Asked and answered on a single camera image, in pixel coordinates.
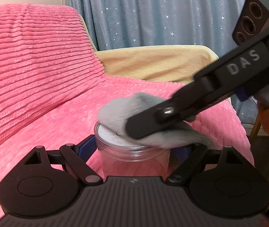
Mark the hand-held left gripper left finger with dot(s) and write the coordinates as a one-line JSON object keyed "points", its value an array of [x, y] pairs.
{"points": [[87, 146]]}

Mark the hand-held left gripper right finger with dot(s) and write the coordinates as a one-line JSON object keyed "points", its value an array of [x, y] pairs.
{"points": [[180, 155]]}

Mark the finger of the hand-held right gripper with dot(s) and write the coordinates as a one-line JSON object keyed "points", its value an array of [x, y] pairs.
{"points": [[153, 120]]}

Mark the grey and green microfiber cloth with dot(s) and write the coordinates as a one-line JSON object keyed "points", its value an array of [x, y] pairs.
{"points": [[118, 111]]}

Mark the clear container with white lid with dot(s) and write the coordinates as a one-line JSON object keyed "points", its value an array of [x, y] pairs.
{"points": [[129, 156]]}

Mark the pink ribbed blanket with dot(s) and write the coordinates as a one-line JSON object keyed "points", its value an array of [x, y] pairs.
{"points": [[66, 118]]}

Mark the yellow fleece blanket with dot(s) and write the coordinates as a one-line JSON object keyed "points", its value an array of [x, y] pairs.
{"points": [[153, 61]]}

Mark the wooden furniture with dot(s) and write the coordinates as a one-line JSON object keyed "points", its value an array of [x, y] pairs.
{"points": [[258, 132]]}

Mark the pink ribbed pillow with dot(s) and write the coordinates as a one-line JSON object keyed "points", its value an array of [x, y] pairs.
{"points": [[30, 63]]}

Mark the blue star-print curtain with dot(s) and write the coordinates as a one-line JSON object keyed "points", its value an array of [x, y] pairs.
{"points": [[148, 11]]}

